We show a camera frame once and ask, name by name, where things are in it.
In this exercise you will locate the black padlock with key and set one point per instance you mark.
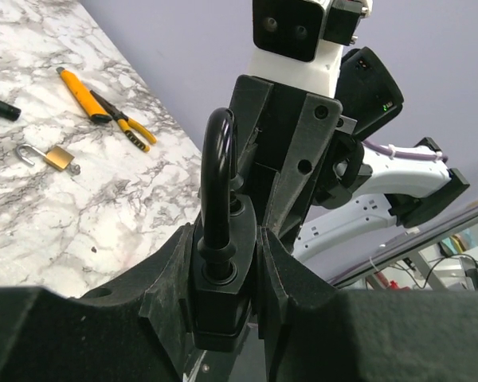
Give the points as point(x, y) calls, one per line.
point(224, 242)

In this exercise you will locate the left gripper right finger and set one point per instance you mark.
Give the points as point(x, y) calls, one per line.
point(315, 332)

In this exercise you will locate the brass padlock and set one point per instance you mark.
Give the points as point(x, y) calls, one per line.
point(57, 157)

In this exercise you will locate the yellow handled pliers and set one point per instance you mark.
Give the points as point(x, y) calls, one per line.
point(127, 125)

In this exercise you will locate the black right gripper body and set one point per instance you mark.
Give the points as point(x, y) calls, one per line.
point(343, 170)

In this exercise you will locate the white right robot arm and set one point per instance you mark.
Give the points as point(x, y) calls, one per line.
point(407, 187)

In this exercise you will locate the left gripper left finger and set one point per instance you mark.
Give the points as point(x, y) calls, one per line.
point(129, 329)

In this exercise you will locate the small silver key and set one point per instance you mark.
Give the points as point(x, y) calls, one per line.
point(74, 169)

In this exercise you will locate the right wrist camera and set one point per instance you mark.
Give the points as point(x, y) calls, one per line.
point(300, 43)

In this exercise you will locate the orange utility knife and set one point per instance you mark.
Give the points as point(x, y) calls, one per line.
point(83, 96)

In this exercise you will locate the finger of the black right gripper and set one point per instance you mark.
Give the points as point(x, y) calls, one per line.
point(283, 134)

